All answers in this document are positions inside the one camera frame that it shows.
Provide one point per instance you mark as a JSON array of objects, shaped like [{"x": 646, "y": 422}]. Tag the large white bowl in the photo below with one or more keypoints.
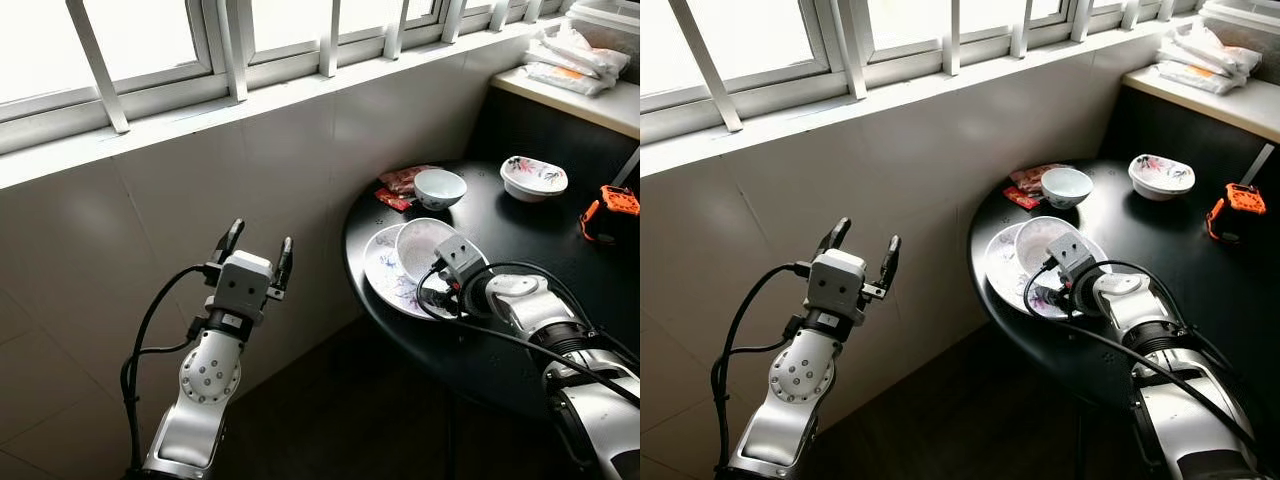
[
  {"x": 1040, "y": 242},
  {"x": 420, "y": 245}
]

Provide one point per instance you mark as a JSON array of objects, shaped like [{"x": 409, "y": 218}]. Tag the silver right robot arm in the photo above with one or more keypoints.
[
  {"x": 530, "y": 300},
  {"x": 1125, "y": 300}
]

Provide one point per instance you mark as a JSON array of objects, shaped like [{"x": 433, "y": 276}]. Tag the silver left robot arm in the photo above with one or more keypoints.
[
  {"x": 800, "y": 375},
  {"x": 212, "y": 375}
]

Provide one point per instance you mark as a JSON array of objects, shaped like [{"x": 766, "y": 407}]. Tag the white floral plate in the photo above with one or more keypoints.
[
  {"x": 1003, "y": 270},
  {"x": 385, "y": 275}
]

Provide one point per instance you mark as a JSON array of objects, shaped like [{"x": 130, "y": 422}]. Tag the small red packet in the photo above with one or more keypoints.
[
  {"x": 1020, "y": 198},
  {"x": 392, "y": 199}
]

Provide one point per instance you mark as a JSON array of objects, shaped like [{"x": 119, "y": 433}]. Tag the pink snack packet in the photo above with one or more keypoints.
[
  {"x": 1027, "y": 178},
  {"x": 398, "y": 180}
]

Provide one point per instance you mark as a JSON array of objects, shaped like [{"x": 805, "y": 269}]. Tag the small white bowl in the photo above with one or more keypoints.
[
  {"x": 1066, "y": 190},
  {"x": 440, "y": 190}
]

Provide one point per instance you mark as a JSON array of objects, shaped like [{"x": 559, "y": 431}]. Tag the white window security bar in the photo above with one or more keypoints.
[
  {"x": 850, "y": 50},
  {"x": 233, "y": 55},
  {"x": 1021, "y": 28},
  {"x": 705, "y": 65},
  {"x": 453, "y": 20},
  {"x": 500, "y": 15},
  {"x": 396, "y": 30},
  {"x": 1081, "y": 20},
  {"x": 951, "y": 40},
  {"x": 1165, "y": 9},
  {"x": 330, "y": 40},
  {"x": 1131, "y": 14},
  {"x": 533, "y": 10},
  {"x": 98, "y": 68}
]

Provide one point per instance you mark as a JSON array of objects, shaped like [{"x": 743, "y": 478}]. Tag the orange black tape measure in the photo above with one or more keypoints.
[
  {"x": 1246, "y": 198},
  {"x": 620, "y": 200}
]

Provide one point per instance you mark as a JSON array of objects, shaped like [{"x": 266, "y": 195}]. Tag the grey metal rod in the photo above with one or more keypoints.
[
  {"x": 626, "y": 168},
  {"x": 1257, "y": 165}
]

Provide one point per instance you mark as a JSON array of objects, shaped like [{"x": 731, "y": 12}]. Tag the black round table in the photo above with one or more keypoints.
[
  {"x": 1160, "y": 240},
  {"x": 530, "y": 250}
]

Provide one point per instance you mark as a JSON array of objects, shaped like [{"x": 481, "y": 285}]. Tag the oval floral bowl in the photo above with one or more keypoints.
[
  {"x": 533, "y": 180},
  {"x": 1162, "y": 178}
]

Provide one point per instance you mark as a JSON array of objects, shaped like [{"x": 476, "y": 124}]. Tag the beige stone ledge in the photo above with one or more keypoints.
[
  {"x": 1230, "y": 108},
  {"x": 600, "y": 108}
]

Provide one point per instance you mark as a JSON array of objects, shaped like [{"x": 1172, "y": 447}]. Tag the white plastic packet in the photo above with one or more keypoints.
[
  {"x": 1230, "y": 50},
  {"x": 600, "y": 50},
  {"x": 1200, "y": 55},
  {"x": 570, "y": 55}
]

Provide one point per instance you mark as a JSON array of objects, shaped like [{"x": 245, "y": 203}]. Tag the clear plastic storage box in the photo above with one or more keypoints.
[
  {"x": 610, "y": 25},
  {"x": 1245, "y": 25}
]

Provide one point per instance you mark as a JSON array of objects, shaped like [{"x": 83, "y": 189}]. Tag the white packet orange label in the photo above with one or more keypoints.
[
  {"x": 545, "y": 72},
  {"x": 1185, "y": 72}
]

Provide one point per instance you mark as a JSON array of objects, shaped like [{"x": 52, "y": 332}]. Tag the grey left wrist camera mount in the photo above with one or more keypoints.
[
  {"x": 835, "y": 288},
  {"x": 243, "y": 288}
]

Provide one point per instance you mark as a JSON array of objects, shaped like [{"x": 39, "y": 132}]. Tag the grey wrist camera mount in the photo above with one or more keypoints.
[
  {"x": 835, "y": 288},
  {"x": 243, "y": 288},
  {"x": 458, "y": 255},
  {"x": 1072, "y": 255}
]

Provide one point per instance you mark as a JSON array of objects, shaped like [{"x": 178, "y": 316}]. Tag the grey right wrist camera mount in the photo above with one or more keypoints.
[
  {"x": 458, "y": 255},
  {"x": 1072, "y": 255}
]

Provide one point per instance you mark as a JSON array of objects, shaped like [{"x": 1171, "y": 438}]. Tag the white window frame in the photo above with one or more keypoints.
[
  {"x": 900, "y": 70},
  {"x": 280, "y": 68}
]

